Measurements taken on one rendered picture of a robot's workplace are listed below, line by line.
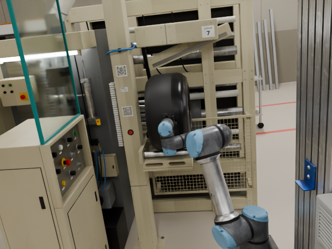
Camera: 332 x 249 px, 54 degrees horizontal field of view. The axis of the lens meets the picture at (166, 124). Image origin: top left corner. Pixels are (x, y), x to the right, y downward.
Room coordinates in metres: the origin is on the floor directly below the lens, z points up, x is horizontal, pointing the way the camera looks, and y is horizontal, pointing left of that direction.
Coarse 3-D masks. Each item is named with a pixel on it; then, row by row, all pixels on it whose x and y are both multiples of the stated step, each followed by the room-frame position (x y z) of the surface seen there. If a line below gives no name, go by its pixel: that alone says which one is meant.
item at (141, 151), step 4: (144, 140) 2.35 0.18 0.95; (148, 140) 2.42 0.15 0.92; (144, 144) 2.26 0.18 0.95; (148, 144) 2.40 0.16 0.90; (140, 148) 2.19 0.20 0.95; (144, 148) 2.23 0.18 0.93; (148, 148) 2.37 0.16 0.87; (140, 152) 2.13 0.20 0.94; (140, 156) 2.13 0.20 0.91; (140, 160) 2.13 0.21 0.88; (144, 160) 2.14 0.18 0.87; (140, 164) 2.13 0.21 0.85
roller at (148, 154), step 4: (144, 152) 2.18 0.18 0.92; (148, 152) 2.17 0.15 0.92; (152, 152) 2.16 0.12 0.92; (156, 152) 2.16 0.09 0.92; (160, 152) 2.15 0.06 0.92; (176, 152) 2.13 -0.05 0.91; (180, 152) 2.13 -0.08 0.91; (184, 152) 2.13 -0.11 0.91; (144, 156) 2.16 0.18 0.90; (148, 156) 2.16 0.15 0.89; (152, 156) 2.16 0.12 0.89; (156, 156) 2.15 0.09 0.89; (160, 156) 2.15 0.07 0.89; (164, 156) 2.15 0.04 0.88
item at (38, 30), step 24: (24, 0) 1.70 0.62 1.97; (48, 0) 1.98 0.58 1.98; (24, 24) 1.65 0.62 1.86; (48, 24) 1.91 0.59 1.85; (24, 48) 1.60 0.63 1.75; (48, 48) 1.85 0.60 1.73; (24, 72) 1.56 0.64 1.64; (48, 72) 1.79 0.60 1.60; (72, 72) 2.10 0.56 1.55; (48, 96) 1.73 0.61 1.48; (72, 96) 2.04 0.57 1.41; (48, 120) 1.68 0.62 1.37; (72, 120) 1.95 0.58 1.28
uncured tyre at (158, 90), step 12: (156, 84) 2.16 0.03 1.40; (168, 84) 2.14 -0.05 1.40; (180, 84) 2.13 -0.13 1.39; (144, 96) 2.14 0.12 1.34; (156, 96) 2.08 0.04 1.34; (168, 96) 2.07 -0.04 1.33; (180, 96) 2.06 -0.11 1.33; (156, 108) 2.05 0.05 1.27; (168, 108) 2.03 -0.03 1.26; (180, 108) 2.03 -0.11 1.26; (156, 120) 2.03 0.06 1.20; (180, 120) 2.01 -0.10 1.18; (156, 132) 2.04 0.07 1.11; (180, 132) 2.02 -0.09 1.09; (156, 144) 2.09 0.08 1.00
